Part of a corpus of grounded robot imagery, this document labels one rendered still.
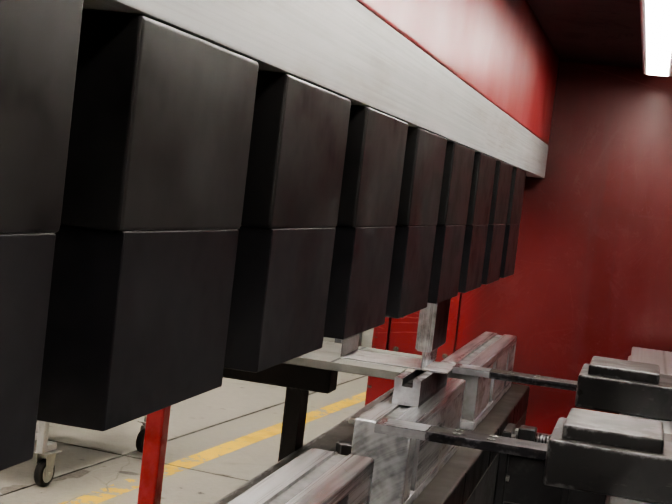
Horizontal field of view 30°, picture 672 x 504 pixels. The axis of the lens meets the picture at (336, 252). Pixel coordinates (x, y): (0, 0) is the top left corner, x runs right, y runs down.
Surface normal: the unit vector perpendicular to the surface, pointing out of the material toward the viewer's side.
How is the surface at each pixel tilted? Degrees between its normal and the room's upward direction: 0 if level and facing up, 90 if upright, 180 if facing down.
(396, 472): 90
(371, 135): 90
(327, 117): 90
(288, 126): 90
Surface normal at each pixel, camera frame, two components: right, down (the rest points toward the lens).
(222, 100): 0.96, 0.12
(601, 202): -0.24, 0.02
